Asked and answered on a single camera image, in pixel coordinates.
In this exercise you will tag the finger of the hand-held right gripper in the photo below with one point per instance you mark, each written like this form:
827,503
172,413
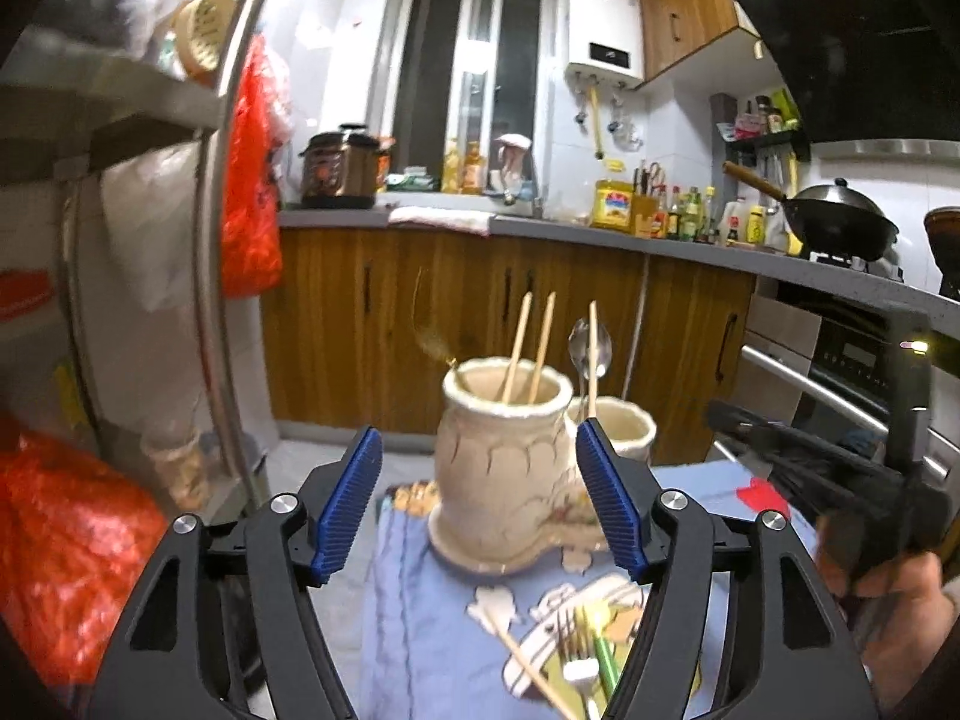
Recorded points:
840,502
795,439

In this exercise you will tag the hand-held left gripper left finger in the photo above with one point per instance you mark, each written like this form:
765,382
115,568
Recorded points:
349,495

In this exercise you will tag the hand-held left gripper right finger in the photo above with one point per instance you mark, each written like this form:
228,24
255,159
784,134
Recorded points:
607,502

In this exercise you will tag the cream floral ceramic utensil holder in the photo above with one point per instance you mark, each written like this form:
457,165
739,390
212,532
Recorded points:
502,480

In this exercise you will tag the steel fork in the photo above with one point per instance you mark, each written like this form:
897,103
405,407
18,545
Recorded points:
571,634

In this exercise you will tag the wooden chopstick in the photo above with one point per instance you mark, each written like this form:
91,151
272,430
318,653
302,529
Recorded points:
525,660
594,360
541,349
517,345

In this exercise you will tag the yellow green plastic spoon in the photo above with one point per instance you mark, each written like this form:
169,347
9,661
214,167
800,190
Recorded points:
604,652

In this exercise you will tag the large steel spoon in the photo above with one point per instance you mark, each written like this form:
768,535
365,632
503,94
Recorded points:
581,349

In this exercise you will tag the person's right hand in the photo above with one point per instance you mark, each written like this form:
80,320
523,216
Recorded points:
907,615

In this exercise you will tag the stainless steel oven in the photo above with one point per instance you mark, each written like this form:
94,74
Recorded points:
825,360

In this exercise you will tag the blue printed cloth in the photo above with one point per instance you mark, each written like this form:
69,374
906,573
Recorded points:
427,615

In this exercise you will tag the wooden lower cabinets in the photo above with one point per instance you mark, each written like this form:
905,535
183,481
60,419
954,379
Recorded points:
337,330

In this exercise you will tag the grey kitchen countertop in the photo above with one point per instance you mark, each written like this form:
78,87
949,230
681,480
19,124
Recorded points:
712,251

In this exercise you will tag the white plastic bottle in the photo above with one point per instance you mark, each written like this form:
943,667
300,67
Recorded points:
737,223

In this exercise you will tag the brown clay pot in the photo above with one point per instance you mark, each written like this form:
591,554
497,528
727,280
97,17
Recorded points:
943,247

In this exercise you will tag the row of sauce bottles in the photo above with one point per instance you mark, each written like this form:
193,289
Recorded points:
694,217

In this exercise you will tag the knife block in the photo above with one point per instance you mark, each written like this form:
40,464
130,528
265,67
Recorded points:
643,214

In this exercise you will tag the crumpled red plastic bag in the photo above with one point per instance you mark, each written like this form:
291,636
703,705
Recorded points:
67,547

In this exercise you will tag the white towel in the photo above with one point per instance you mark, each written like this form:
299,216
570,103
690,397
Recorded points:
439,219

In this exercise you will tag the yellow oil container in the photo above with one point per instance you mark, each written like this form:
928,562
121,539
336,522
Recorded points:
613,204

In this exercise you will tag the green packet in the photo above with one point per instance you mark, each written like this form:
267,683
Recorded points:
411,181

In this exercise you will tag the stainless steel shelf rack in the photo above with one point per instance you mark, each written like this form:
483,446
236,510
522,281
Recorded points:
217,202

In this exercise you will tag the black steel rice cooker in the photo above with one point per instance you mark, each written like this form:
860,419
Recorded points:
337,169

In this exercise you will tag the hanging red plastic bag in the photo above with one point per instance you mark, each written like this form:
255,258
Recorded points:
251,180

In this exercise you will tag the hanging white plastic bag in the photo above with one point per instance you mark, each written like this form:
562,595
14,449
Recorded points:
150,225

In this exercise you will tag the small orange bottle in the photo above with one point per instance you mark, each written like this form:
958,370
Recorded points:
385,161

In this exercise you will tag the yellow dish soap bottle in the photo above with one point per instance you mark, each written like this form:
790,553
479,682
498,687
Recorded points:
451,171

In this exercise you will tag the orange liquid bottle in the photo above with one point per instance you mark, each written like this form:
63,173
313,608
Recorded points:
473,171

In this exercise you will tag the white ceramic pitcher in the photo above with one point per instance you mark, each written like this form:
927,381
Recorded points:
512,165

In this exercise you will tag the black range hood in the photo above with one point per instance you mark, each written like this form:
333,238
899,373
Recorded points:
862,30

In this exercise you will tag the sliding window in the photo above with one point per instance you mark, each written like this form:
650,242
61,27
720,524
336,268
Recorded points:
450,75

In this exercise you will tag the wooden upper cabinet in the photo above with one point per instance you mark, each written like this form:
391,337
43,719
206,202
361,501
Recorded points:
697,7

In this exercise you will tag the white water heater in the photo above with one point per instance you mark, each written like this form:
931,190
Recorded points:
604,22

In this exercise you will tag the yellow strainer ladle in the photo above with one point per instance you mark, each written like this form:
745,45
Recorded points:
201,34

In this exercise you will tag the wall spice rack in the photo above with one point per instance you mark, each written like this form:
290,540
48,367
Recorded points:
765,131

